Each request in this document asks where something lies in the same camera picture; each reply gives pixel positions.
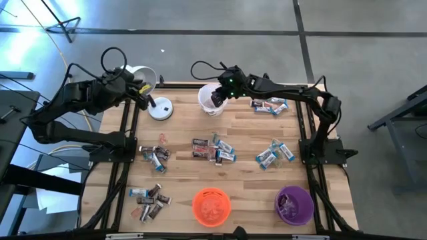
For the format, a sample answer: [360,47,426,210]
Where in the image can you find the orange plastic basket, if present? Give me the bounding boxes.
[191,187,232,228]

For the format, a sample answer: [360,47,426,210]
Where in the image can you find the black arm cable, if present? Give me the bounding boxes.
[65,46,128,84]
[190,60,231,81]

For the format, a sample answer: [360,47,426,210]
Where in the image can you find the black hand tool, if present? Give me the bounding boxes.
[0,105,21,125]

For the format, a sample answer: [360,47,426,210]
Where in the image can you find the person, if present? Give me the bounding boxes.
[232,225,250,240]

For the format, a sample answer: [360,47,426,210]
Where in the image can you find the black side table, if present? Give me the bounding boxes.
[0,89,41,181]

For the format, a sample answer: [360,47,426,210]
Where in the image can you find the black metal beam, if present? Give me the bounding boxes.
[0,163,85,197]

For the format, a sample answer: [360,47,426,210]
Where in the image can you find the black tripod stand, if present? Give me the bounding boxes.
[39,0,81,43]

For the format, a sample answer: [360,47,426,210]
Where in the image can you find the purple plastic basket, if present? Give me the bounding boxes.
[274,185,314,227]

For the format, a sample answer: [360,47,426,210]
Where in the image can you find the yellow floor cable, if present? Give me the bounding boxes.
[19,0,93,169]

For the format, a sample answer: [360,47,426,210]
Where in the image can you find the white paper sheets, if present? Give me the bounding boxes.
[35,163,84,215]

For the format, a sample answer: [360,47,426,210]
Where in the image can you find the dark grey panel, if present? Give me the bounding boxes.
[33,153,91,174]

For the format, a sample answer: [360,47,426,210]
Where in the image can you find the white desk lamp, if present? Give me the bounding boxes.
[125,65,173,121]

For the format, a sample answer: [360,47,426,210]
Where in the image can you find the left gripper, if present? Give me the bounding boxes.
[123,71,150,111]

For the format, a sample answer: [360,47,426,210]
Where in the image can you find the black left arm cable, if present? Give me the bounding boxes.
[65,46,128,84]

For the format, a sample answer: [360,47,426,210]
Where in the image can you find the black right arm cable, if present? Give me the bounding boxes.
[190,60,231,81]

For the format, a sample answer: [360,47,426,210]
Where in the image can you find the black flat bar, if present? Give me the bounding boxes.
[0,71,35,81]

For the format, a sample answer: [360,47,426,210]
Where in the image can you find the black metal desk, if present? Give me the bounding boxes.
[366,85,427,194]

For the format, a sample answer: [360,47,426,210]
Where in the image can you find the white plastic bucket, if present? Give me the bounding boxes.
[197,83,230,117]

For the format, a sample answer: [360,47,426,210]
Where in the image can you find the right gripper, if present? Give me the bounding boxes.
[210,65,250,109]

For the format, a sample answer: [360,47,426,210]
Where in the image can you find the silver metal bracket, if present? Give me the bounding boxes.
[105,233,144,240]
[292,234,330,240]

